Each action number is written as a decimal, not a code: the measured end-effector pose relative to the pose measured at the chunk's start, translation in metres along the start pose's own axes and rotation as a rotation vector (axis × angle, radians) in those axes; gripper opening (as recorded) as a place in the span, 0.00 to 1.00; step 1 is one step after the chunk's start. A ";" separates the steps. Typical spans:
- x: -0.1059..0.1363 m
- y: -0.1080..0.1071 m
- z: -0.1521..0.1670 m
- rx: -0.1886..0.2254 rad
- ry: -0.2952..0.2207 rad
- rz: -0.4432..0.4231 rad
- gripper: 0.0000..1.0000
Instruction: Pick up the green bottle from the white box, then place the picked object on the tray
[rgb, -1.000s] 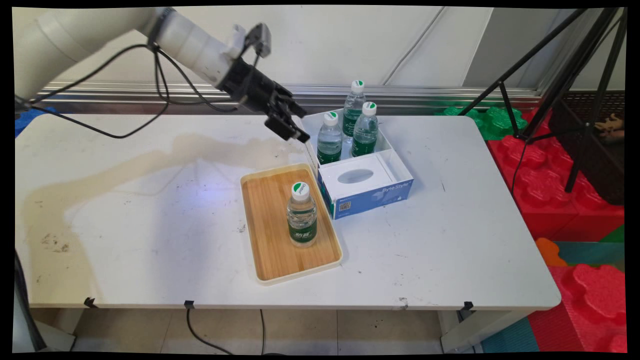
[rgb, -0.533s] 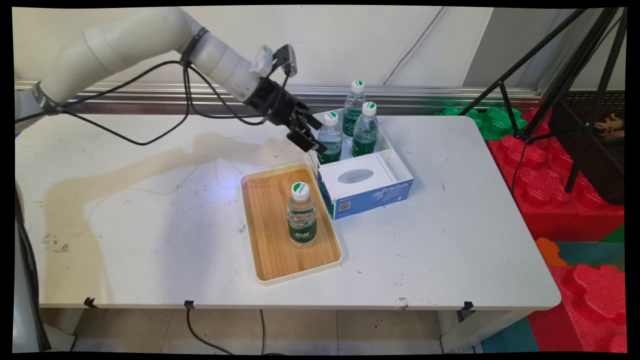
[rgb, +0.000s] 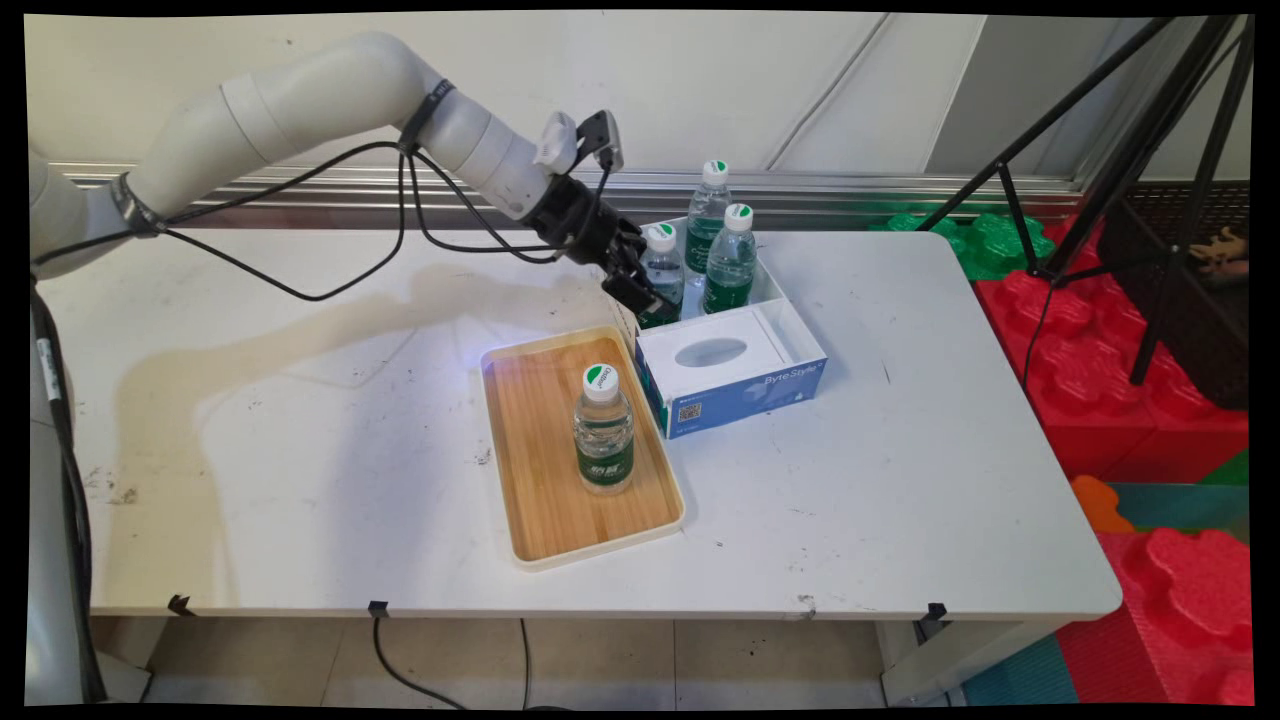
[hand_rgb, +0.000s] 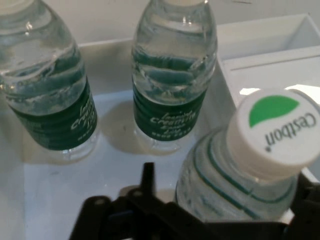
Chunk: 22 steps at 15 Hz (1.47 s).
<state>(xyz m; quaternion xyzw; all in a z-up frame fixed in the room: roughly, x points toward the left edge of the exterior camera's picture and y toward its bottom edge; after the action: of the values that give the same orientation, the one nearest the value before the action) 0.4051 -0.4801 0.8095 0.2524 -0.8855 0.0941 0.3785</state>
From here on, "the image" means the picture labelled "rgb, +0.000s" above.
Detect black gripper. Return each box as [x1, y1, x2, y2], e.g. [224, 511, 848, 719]
[526, 177, 681, 320]

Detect green label water bottle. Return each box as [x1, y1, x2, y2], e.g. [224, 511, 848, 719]
[701, 203, 759, 317]
[638, 222, 688, 331]
[685, 159, 734, 278]

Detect water bottle with Chinese label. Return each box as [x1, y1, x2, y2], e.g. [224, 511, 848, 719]
[572, 362, 637, 497]

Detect grey robot base column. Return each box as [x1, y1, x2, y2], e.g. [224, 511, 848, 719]
[25, 280, 153, 706]

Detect blue white cardboard box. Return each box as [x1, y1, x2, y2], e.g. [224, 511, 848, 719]
[597, 217, 830, 440]

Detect bamboo tray with white rim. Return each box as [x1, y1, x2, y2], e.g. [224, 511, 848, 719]
[481, 325, 688, 572]

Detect green foam pieces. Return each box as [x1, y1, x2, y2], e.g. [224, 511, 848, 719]
[868, 211, 1057, 283]

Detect large red foam block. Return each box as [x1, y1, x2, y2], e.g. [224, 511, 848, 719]
[974, 214, 1252, 483]

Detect white table leg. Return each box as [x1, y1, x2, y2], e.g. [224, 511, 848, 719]
[879, 619, 1063, 707]

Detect orange foam piece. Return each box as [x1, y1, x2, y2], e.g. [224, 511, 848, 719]
[1069, 474, 1138, 534]

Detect black tripod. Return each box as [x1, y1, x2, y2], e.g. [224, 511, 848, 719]
[914, 14, 1257, 387]

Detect black mesh crate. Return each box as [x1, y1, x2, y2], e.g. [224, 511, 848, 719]
[1094, 179, 1252, 412]

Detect brown toy animal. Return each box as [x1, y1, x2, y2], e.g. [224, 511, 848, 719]
[1188, 227, 1252, 278]

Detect teal foam mat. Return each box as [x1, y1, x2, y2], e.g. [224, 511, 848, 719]
[1098, 480, 1252, 543]

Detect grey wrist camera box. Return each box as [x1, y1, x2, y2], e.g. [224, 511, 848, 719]
[533, 109, 626, 178]

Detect black camera cable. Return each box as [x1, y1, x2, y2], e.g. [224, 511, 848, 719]
[160, 148, 413, 303]
[32, 140, 613, 269]

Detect silver metal wall rail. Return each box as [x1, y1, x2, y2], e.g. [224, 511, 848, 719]
[50, 163, 1088, 232]

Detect black velcro strap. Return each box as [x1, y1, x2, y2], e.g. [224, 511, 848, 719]
[109, 173, 169, 239]
[398, 79, 458, 153]

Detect thin black tripod cable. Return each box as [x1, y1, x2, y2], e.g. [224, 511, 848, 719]
[1021, 278, 1063, 393]

